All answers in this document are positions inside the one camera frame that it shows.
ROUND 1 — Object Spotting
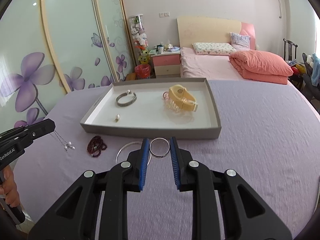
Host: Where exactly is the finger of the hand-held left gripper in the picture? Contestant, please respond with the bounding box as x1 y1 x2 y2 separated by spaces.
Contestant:
15 119 56 141

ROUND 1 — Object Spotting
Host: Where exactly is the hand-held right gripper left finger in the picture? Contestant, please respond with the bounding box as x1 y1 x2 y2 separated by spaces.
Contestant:
27 137 150 240

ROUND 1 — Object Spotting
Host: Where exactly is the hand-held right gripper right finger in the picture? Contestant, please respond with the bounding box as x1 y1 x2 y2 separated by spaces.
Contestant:
170 137 293 240

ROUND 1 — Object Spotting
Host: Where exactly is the silver ring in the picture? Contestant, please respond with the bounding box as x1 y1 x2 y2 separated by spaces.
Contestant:
149 138 169 158

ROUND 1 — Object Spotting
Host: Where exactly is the grey shallow tray box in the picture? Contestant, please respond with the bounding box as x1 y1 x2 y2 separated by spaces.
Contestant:
80 78 222 140

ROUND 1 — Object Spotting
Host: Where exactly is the pink crystal bead bracelet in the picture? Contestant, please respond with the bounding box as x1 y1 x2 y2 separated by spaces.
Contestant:
162 92 194 115

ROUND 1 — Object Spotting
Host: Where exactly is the wide silver cuff bracelet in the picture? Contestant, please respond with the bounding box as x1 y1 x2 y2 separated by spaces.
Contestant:
115 90 137 107

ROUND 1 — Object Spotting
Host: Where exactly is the person's left hand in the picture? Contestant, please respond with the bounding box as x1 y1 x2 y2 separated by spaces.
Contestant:
0 166 21 208

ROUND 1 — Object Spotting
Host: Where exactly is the thin silver bangle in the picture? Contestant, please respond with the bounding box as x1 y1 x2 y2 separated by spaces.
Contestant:
116 141 152 167

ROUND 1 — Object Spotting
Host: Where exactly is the purple tablecloth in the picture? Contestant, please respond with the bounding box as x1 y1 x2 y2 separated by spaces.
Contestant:
12 79 320 240

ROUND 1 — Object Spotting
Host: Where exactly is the red trash bin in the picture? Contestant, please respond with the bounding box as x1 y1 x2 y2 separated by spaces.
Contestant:
134 64 151 80

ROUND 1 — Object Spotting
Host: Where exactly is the pink and cream nightstand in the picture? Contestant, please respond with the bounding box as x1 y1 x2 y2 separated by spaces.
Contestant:
149 47 181 78

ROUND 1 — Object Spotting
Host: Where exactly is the bed with pink sheet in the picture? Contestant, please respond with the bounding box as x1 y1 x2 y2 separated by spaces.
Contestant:
180 47 247 80

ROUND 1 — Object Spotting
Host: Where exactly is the flower-print sliding wardrobe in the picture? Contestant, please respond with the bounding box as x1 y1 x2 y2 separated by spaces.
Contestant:
0 0 133 130

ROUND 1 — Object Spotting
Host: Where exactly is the yellow plush toy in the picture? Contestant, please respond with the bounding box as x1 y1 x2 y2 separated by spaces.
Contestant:
139 49 150 65

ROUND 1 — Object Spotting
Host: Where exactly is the white patterned pillow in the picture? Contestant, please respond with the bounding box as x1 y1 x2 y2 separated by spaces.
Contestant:
192 42 237 55

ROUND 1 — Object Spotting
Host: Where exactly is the folded orange quilt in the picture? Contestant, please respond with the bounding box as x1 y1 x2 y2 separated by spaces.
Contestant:
229 50 294 85

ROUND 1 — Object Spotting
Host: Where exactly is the clear tube of plush toys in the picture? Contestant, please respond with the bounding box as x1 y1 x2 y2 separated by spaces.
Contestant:
128 14 150 65

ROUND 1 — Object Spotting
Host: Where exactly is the cream and pink headboard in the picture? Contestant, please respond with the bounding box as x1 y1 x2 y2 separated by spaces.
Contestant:
177 16 256 50

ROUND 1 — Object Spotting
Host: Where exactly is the small purple pillow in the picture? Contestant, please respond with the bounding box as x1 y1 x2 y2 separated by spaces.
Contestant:
229 32 251 50

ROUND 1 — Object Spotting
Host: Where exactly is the black office chair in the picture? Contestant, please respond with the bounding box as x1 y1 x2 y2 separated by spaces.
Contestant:
301 52 320 100

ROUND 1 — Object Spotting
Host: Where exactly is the dark wooden chair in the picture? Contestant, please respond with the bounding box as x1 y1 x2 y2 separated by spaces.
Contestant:
283 38 298 63

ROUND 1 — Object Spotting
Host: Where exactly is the blue plush garment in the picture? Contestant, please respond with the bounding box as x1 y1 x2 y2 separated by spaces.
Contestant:
311 54 320 85

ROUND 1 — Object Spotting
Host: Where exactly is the dark red bead bracelet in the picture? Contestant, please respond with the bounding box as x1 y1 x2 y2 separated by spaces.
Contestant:
87 135 108 158

